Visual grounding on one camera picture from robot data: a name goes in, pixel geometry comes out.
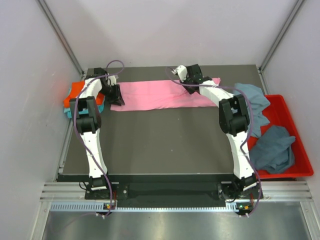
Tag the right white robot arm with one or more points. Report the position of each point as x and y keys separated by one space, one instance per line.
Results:
x=234 y=121

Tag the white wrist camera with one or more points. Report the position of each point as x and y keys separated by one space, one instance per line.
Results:
x=112 y=80
x=181 y=72

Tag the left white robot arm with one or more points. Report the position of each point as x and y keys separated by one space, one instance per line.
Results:
x=84 y=100

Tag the right aluminium frame post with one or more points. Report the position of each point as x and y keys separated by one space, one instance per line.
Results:
x=281 y=34

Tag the grey-blue t shirt lower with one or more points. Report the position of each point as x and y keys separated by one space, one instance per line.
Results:
x=273 y=151

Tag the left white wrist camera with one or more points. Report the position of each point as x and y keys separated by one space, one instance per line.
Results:
x=112 y=80

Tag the pink t shirt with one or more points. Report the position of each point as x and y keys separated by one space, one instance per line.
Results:
x=158 y=94

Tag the grey slotted cable duct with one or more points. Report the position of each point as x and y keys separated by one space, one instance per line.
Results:
x=103 y=207

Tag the folded teal t shirt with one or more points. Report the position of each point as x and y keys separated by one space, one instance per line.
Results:
x=68 y=113

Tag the grey-blue t shirt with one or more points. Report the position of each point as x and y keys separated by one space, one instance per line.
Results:
x=273 y=151
x=258 y=103

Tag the grey-blue t shirt upper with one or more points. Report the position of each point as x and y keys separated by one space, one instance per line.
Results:
x=258 y=103

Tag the front aluminium frame rail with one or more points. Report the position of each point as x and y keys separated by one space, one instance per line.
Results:
x=273 y=191

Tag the folded orange t shirt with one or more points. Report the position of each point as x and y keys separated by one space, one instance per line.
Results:
x=75 y=89

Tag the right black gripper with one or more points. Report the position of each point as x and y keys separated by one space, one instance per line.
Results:
x=183 y=83

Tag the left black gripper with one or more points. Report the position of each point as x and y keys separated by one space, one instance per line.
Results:
x=117 y=99

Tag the aluminium frame post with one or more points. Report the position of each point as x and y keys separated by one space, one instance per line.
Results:
x=281 y=34
x=60 y=35

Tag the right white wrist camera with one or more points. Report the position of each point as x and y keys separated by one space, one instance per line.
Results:
x=181 y=72

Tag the left aluminium frame post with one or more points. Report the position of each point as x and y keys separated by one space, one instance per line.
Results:
x=60 y=35

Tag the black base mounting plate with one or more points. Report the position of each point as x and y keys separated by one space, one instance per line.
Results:
x=166 y=190

